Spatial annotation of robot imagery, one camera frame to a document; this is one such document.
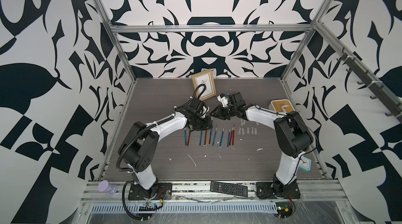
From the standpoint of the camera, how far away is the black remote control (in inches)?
29.2

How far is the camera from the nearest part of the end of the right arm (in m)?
0.73

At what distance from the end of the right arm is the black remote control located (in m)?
0.33
